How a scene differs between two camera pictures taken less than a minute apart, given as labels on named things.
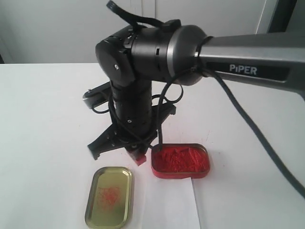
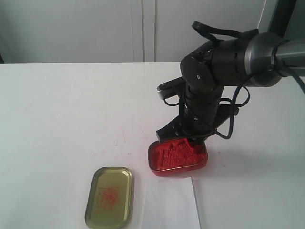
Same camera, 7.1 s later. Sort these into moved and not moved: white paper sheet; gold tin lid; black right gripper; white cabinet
Moved: black right gripper
Not moved: white paper sheet; gold tin lid; white cabinet
